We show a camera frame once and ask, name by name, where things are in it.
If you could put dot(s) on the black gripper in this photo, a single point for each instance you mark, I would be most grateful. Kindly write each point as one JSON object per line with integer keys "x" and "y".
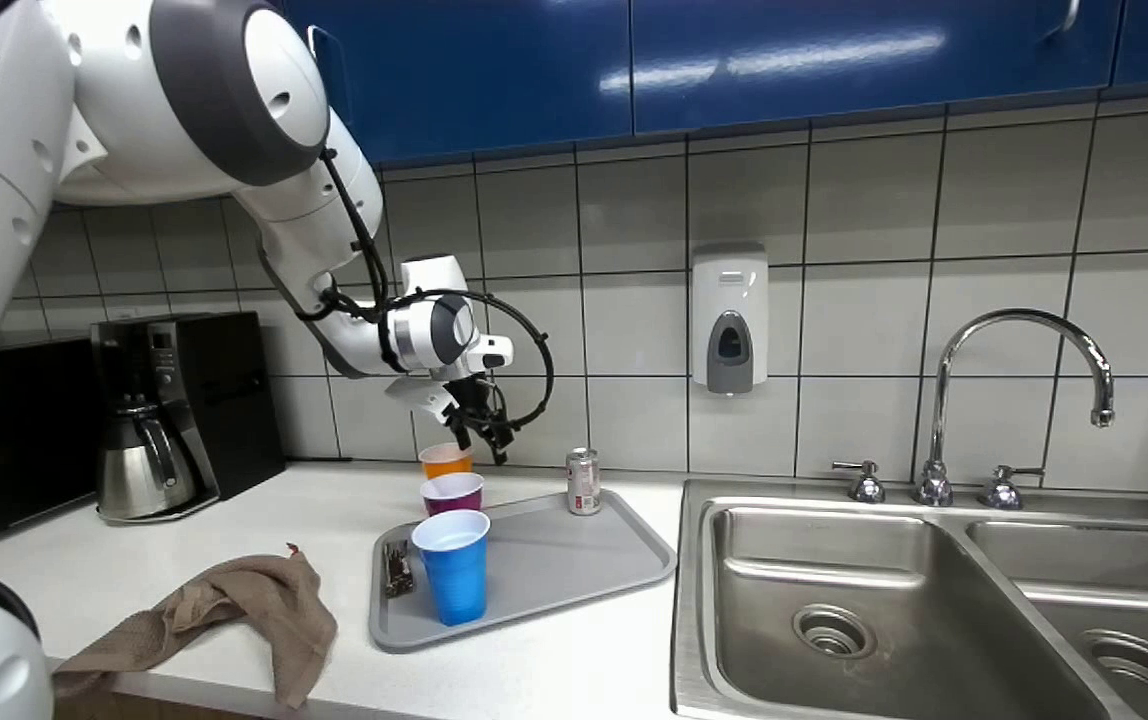
{"x": 479, "y": 412}

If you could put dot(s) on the orange plastic cup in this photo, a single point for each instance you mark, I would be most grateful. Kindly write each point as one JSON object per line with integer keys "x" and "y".
{"x": 446, "y": 457}

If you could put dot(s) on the blue plastic cup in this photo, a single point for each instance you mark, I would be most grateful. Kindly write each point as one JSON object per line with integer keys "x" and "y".
{"x": 453, "y": 548}

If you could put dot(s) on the purple plastic cup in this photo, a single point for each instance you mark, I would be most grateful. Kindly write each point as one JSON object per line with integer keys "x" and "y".
{"x": 457, "y": 489}

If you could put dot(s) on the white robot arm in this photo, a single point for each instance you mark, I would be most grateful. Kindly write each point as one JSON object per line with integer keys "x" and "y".
{"x": 154, "y": 100}

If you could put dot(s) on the grey plastic tray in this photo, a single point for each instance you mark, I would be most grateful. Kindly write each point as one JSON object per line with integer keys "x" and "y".
{"x": 542, "y": 563}

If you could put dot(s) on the silver soda can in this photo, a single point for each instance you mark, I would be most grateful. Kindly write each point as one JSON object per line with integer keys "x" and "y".
{"x": 581, "y": 483}

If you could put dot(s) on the brown cloth towel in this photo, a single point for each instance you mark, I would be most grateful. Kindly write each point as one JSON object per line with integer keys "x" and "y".
{"x": 277, "y": 596}

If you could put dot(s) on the white soap dispenser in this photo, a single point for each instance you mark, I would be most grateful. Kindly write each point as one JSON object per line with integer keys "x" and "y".
{"x": 729, "y": 321}

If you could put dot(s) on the steel coffee carafe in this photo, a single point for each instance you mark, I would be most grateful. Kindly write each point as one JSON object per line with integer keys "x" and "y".
{"x": 141, "y": 465}

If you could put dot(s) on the black steel coffee maker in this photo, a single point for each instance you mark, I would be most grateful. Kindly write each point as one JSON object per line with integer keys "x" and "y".
{"x": 208, "y": 376}

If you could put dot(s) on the blue upper cabinets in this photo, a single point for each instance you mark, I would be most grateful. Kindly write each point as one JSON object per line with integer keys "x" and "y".
{"x": 424, "y": 82}

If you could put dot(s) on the stainless steel double sink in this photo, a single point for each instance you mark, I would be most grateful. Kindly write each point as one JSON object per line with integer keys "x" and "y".
{"x": 800, "y": 606}

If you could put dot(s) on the chrome sink faucet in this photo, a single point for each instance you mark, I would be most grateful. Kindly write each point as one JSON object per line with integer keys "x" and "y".
{"x": 957, "y": 403}

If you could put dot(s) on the black microwave oven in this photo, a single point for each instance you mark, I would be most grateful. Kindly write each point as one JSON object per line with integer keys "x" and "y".
{"x": 48, "y": 431}

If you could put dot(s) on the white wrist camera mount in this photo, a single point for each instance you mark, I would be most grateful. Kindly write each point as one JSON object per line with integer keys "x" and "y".
{"x": 424, "y": 376}

